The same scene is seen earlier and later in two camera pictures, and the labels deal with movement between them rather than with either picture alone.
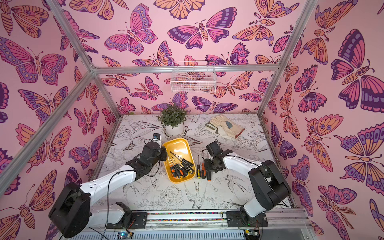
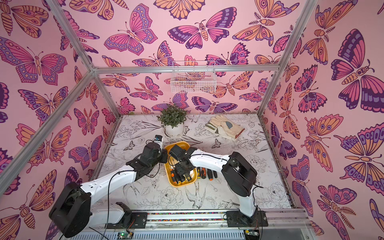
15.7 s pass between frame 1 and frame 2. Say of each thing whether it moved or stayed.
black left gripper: stayed
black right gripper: moved
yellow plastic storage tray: moved
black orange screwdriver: stayed
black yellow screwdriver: stayed
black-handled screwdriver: stayed
